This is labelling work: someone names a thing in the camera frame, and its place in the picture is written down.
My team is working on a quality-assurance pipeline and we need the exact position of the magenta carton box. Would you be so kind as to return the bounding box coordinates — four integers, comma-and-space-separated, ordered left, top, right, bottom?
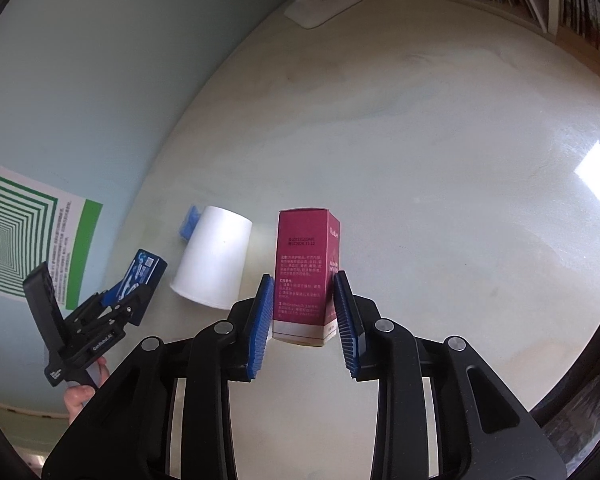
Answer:
271, 207, 342, 347

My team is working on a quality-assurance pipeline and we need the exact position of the green striped wall poster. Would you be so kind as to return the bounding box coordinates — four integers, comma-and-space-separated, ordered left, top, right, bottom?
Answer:
0, 157, 103, 311

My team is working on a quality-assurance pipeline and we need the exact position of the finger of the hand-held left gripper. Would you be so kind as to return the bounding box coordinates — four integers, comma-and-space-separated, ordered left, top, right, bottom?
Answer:
69, 281, 142, 329
111, 287, 149, 329

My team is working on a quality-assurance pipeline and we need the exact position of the dark blue box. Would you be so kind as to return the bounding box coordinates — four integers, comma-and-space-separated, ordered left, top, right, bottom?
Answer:
112, 248, 169, 311

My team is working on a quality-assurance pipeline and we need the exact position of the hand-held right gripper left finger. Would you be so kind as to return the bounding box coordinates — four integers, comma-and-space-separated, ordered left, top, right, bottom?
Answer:
42, 274, 276, 480

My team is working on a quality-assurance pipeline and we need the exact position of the person's left hand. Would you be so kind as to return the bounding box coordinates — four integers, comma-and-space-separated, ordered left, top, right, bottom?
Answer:
62, 357, 111, 426

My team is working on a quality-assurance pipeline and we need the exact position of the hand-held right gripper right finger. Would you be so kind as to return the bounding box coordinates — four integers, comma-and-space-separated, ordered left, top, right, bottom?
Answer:
332, 270, 566, 480

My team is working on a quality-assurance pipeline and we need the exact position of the wooden bookshelf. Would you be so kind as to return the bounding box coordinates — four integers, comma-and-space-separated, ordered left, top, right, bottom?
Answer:
375, 0, 600, 71

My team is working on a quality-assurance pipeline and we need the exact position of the white paper cup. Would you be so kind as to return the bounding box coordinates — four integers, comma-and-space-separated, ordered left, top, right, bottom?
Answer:
170, 205, 253, 310

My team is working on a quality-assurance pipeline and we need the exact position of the small blue object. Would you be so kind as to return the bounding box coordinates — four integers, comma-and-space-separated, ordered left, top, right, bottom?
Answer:
177, 205, 203, 241

